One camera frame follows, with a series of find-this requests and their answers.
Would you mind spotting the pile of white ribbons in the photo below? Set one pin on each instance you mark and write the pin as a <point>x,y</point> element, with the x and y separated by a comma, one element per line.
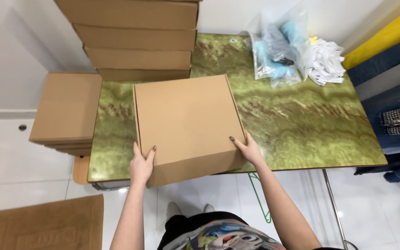
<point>325,62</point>

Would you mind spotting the wooden stool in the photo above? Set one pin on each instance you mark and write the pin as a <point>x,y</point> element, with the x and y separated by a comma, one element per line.
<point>81,170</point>

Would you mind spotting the person's foot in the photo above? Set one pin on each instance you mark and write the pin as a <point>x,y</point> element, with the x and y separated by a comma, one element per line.
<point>173,209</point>
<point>209,208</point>

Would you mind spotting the person's black printed shirt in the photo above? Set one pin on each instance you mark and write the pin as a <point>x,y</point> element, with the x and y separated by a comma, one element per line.
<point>217,234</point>

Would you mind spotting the clear bag with blue garment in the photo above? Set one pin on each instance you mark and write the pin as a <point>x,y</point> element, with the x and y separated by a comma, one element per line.
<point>273,71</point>
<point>294,31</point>

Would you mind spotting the clear bag with grey garment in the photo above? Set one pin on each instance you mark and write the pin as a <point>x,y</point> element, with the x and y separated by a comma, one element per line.
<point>277,45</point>

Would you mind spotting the flat unfolded cardboard sheet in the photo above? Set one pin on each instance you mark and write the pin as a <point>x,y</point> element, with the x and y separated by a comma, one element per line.
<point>47,225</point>

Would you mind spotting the person's left foot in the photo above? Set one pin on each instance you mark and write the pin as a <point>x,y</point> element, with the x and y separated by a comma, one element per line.
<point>173,209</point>

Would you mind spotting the brown cardboard mailer box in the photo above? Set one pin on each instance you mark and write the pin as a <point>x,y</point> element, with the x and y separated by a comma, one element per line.
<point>137,58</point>
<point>134,37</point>
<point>127,12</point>
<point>188,121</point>
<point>76,150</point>
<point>69,145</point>
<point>66,106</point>
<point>144,74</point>

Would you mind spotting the person's right foot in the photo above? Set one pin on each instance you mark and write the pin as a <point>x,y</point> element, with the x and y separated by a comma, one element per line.
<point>209,208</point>

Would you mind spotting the person's right hand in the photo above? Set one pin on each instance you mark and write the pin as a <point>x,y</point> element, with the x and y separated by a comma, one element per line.
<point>250,152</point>

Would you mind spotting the small yellow item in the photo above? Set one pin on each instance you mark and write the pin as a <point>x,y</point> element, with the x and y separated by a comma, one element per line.
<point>313,39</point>

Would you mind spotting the round metal floor door stop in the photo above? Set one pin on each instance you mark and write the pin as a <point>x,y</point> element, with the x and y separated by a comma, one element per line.
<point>22,127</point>

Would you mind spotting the metal table leg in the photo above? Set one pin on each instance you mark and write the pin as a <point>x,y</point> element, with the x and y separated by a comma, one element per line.
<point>335,211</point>

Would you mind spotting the rack of coloured clothes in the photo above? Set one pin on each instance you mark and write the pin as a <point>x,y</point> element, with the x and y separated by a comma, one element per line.
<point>387,69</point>

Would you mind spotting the person's left hand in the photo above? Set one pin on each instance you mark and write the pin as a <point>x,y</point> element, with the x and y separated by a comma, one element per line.
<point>140,168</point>

